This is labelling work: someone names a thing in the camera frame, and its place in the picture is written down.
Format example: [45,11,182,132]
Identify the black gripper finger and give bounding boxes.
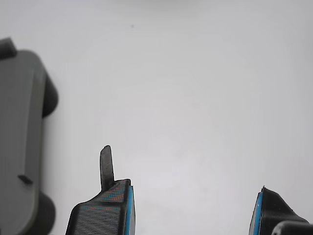
[65,145,136,235]
[248,185,313,235]

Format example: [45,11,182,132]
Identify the grey 3D-printed frame holder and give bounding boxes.
[0,36,59,235]

